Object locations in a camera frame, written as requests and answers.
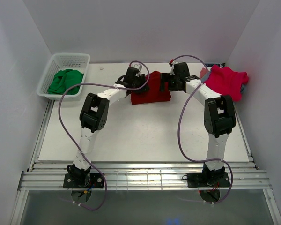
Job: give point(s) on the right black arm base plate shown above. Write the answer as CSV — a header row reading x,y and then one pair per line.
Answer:
x,y
197,180

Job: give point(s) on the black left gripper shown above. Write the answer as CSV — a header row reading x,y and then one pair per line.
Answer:
x,y
142,79

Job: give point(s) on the grey blue folded t shirt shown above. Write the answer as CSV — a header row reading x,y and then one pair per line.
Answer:
x,y
242,89

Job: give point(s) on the pink folded t shirt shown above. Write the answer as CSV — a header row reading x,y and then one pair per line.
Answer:
x,y
225,81

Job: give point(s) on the white plastic basket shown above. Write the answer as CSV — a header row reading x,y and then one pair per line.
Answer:
x,y
63,61

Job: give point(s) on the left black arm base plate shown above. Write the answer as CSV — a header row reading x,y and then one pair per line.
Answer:
x,y
94,180

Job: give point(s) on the aluminium frame rails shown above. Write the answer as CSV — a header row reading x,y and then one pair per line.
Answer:
x,y
136,176

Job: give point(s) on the green t shirt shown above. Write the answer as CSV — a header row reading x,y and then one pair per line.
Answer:
x,y
63,80

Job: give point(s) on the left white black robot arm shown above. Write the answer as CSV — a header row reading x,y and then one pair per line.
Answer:
x,y
93,118

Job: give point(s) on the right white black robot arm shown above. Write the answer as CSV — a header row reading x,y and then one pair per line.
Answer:
x,y
219,120

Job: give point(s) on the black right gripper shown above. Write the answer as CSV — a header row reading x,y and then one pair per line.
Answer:
x,y
166,77

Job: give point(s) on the dark red t shirt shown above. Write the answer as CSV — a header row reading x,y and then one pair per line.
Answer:
x,y
154,94

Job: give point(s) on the salmon folded t shirt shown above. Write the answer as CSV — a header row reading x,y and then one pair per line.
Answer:
x,y
204,74

